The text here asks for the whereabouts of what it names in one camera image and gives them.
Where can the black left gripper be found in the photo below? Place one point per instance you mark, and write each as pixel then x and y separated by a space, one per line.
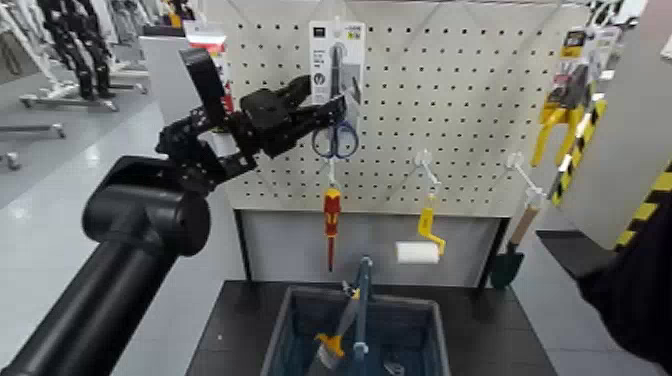
pixel 231 142

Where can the blue scissors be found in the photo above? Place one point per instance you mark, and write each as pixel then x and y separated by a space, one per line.
pixel 336 63

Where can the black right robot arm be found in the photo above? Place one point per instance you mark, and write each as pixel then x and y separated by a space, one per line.
pixel 640 299

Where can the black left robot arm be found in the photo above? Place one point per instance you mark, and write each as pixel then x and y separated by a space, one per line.
pixel 131 220

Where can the blue grey plastic crate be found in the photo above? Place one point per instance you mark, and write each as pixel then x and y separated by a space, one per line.
pixel 409 325

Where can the white pegboard hook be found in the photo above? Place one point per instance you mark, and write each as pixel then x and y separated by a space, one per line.
pixel 331 173
pixel 515 162
pixel 423 159

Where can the red yellow screwdriver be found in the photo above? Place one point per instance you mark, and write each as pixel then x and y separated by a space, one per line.
pixel 332 210

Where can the red white adhesive tube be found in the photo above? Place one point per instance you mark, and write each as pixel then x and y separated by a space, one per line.
pixel 204 36

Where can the grey back panel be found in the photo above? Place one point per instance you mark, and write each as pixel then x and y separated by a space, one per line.
pixel 294 246

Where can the white perforated pegboard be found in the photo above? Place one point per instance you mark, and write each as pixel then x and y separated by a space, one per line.
pixel 472 105

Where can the black humanoid robot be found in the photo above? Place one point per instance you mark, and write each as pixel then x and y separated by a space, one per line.
pixel 78 52

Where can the grey wheeled stand base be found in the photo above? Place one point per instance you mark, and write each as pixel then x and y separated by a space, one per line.
pixel 68 100
pixel 10 160
pixel 31 128

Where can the small silver metal part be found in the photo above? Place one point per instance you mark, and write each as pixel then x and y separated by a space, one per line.
pixel 394 368

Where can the white humanoid robot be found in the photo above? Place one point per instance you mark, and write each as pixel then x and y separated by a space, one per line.
pixel 31 47

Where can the black white packaged item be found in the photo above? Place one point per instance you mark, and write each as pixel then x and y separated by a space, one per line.
pixel 604 13

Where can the grey panel with hazard stripes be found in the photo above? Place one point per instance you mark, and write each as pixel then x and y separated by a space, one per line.
pixel 630 105

